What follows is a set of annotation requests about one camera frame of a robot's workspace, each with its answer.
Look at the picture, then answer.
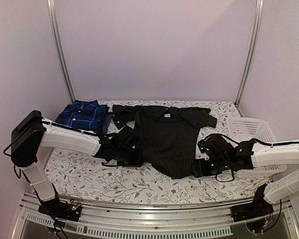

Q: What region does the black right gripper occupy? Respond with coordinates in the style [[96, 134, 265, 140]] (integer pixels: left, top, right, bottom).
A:
[[189, 158, 230, 178]]

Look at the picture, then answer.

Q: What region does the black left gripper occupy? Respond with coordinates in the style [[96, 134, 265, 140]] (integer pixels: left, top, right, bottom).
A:
[[114, 148, 144, 168]]

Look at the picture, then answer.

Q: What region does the black pinstriped long sleeve shirt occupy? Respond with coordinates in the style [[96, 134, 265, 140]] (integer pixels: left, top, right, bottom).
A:
[[112, 105, 217, 179]]

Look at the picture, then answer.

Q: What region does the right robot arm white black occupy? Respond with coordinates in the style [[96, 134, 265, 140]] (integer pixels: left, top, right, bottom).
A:
[[194, 133, 299, 217]]

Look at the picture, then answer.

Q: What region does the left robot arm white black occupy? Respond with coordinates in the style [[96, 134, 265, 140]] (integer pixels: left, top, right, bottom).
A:
[[3, 110, 143, 216]]

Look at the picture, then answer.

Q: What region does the white plastic laundry basket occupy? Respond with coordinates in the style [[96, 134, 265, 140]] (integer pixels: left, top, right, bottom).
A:
[[226, 117, 287, 178]]

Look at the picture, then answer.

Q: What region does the blue plaid folded shirt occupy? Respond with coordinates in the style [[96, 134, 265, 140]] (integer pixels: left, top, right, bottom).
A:
[[55, 100, 110, 132]]

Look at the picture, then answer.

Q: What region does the floral white tablecloth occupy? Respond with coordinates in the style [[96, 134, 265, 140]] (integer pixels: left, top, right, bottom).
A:
[[34, 100, 274, 205]]

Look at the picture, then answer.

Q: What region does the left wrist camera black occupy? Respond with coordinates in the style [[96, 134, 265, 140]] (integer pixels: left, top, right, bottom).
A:
[[118, 126, 140, 150]]

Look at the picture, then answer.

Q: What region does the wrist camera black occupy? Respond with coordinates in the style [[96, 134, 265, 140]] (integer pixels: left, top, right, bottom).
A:
[[118, 126, 140, 150], [197, 133, 235, 160]]

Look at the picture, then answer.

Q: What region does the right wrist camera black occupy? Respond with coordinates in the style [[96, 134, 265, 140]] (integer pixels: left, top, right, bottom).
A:
[[197, 133, 235, 160]]

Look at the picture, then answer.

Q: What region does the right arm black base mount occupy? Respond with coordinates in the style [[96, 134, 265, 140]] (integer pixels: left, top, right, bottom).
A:
[[230, 184, 274, 234]]

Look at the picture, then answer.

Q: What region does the aluminium front rail frame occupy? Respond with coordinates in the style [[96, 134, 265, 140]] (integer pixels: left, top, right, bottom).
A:
[[11, 193, 299, 239]]

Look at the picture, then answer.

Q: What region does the left aluminium frame post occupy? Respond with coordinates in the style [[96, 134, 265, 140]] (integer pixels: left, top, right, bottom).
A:
[[46, 0, 75, 102]]

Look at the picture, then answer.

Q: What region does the aluminium frame post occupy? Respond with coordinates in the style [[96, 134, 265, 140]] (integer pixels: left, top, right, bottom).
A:
[[46, 0, 75, 102], [234, 0, 264, 108]]

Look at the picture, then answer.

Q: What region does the right aluminium frame post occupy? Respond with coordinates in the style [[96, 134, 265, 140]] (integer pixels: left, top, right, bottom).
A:
[[234, 0, 264, 108]]

